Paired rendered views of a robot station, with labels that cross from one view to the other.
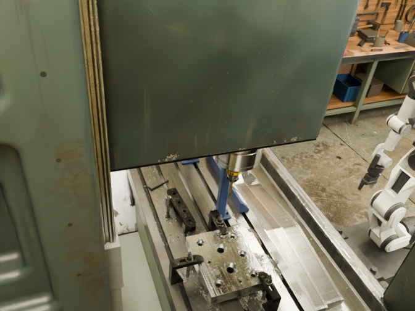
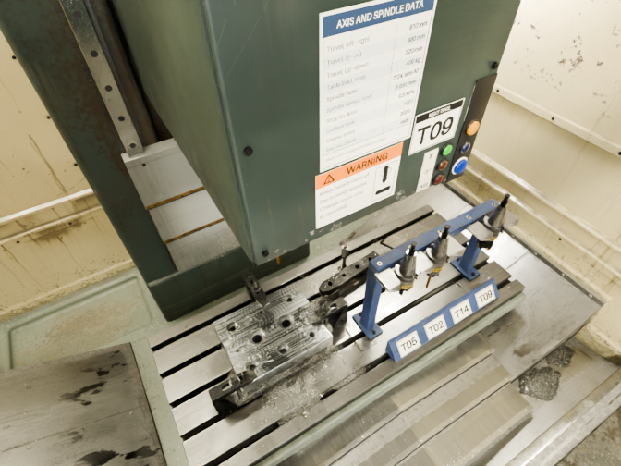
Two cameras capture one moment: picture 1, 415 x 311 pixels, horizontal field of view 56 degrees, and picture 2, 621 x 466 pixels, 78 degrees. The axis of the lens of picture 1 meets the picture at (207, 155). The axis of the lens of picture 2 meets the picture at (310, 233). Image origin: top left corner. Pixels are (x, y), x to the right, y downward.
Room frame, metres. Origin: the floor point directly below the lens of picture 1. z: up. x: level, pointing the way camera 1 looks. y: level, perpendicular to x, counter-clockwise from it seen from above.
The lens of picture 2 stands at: (1.06, -0.70, 2.04)
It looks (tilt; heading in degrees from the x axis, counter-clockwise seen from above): 47 degrees down; 85
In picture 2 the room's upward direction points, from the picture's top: 2 degrees counter-clockwise
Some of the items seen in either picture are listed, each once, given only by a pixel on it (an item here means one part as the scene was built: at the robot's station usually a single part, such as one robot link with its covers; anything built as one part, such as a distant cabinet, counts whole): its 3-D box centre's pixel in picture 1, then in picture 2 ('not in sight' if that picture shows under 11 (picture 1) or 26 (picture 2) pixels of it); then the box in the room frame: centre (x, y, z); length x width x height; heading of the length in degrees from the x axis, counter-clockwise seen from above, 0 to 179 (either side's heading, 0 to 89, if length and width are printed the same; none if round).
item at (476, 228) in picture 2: not in sight; (480, 231); (1.62, 0.00, 1.21); 0.07 x 0.05 x 0.01; 114
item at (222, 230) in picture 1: (218, 226); (327, 314); (1.16, -0.08, 0.97); 0.13 x 0.03 x 0.15; 24
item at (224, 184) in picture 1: (223, 193); (371, 300); (1.29, -0.09, 1.05); 0.10 x 0.05 x 0.30; 114
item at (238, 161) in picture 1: (238, 142); not in sight; (1.04, -0.09, 1.50); 0.16 x 0.16 x 0.12
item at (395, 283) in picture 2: not in sight; (390, 280); (1.32, -0.14, 1.21); 0.07 x 0.05 x 0.01; 114
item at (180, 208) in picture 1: (181, 211); (350, 275); (1.27, 0.09, 0.93); 0.26 x 0.05 x 0.06; 29
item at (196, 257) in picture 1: (186, 265); (256, 293); (0.94, 0.03, 0.97); 0.13 x 0.03 x 0.15; 114
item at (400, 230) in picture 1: (388, 234); not in sight; (1.91, -1.30, 0.28); 0.21 x 0.20 x 0.13; 117
